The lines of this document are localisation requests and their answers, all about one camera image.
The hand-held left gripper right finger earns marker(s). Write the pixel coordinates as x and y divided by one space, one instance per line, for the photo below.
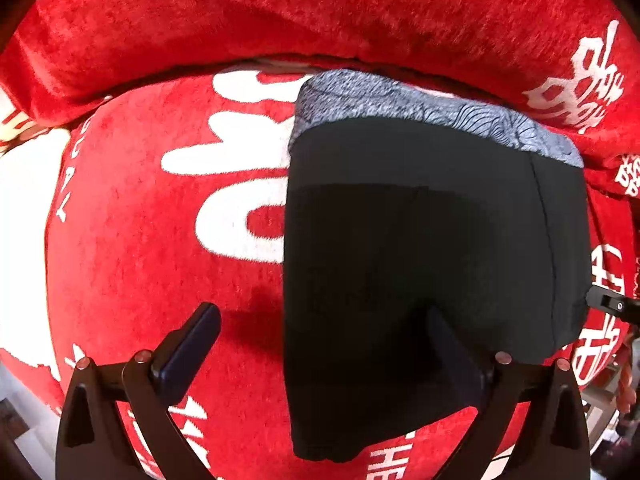
457 362

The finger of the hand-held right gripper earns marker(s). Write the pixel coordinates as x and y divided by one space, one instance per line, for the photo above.
612 305

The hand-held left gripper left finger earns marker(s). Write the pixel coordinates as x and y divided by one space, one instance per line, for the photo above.
190 355

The black pants grey patterned waistband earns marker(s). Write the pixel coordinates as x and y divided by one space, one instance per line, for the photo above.
425 235

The red blanket with white print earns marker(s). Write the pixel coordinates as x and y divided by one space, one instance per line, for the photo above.
150 285

